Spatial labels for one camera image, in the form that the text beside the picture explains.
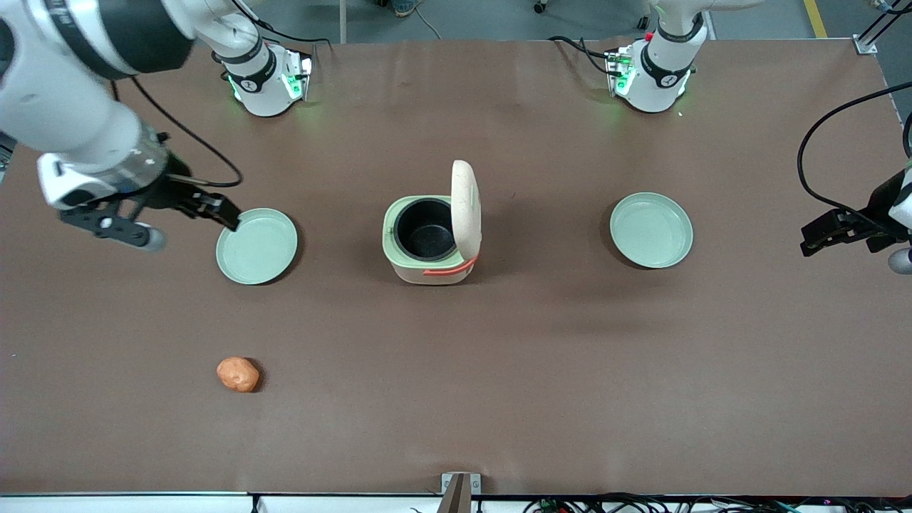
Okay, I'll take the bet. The brown table cover sheet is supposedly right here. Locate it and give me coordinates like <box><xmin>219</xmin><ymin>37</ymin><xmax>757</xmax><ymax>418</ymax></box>
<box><xmin>0</xmin><ymin>39</ymin><xmax>912</xmax><ymax>497</ymax></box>

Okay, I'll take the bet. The grey metal camera mount bracket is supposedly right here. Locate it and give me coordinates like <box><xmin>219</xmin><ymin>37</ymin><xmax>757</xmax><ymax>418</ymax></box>
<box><xmin>440</xmin><ymin>472</ymin><xmax>482</xmax><ymax>513</ymax></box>

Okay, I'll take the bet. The aluminium frame profile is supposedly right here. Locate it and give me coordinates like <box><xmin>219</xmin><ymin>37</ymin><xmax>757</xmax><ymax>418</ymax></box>
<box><xmin>854</xmin><ymin>0</ymin><xmax>912</xmax><ymax>55</ymax></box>

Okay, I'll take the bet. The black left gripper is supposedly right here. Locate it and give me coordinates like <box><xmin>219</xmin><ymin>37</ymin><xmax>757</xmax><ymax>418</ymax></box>
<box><xmin>799</xmin><ymin>170</ymin><xmax>912</xmax><ymax>258</ymax></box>

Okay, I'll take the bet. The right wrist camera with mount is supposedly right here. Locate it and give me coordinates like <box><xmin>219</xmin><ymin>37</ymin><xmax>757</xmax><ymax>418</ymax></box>
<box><xmin>58</xmin><ymin>203</ymin><xmax>168</xmax><ymax>252</ymax></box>

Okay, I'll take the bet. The pale green round plate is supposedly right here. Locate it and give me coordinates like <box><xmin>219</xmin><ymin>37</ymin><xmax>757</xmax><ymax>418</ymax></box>
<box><xmin>216</xmin><ymin>207</ymin><xmax>299</xmax><ymax>286</ymax></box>
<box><xmin>610</xmin><ymin>192</ymin><xmax>694</xmax><ymax>269</ymax></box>

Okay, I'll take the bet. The orange potato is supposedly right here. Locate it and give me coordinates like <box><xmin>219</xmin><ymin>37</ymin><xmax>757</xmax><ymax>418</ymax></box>
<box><xmin>216</xmin><ymin>357</ymin><xmax>260</xmax><ymax>393</ymax></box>

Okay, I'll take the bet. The beige rice cooker orange handle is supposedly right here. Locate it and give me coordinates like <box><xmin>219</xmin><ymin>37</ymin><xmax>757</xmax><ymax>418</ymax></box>
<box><xmin>383</xmin><ymin>160</ymin><xmax>483</xmax><ymax>286</ymax></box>

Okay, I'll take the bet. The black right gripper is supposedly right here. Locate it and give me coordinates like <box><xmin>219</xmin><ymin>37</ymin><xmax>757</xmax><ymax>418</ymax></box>
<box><xmin>130</xmin><ymin>152</ymin><xmax>242</xmax><ymax>232</ymax></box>

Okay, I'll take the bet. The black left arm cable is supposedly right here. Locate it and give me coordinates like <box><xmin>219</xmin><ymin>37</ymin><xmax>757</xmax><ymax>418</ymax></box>
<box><xmin>797</xmin><ymin>82</ymin><xmax>912</xmax><ymax>214</ymax></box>

